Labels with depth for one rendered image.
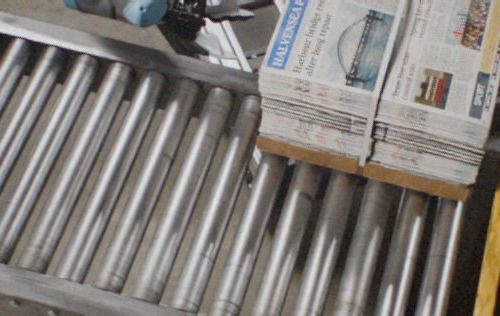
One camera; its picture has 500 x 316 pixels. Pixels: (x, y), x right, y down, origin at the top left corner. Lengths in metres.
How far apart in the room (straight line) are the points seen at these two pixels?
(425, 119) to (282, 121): 0.25
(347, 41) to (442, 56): 0.16
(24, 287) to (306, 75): 0.56
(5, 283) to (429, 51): 0.77
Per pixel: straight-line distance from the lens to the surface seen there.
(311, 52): 1.66
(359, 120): 1.67
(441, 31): 1.72
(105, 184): 1.79
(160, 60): 1.94
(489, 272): 1.72
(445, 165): 1.72
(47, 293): 1.70
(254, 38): 2.76
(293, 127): 1.74
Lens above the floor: 2.29
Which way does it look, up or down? 56 degrees down
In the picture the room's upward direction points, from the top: 7 degrees clockwise
